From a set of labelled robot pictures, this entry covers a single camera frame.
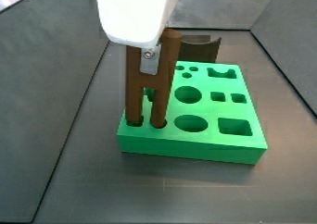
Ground green taped gripper finger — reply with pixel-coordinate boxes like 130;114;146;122
141;44;161;75

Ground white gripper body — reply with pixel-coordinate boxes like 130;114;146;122
97;0;178;48

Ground brown square-circle peg object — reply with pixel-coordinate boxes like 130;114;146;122
126;29;182;128

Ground green shape sorting board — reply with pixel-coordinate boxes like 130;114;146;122
118;61;268;165

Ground black curved holder block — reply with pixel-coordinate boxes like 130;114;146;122
178;35;223;63

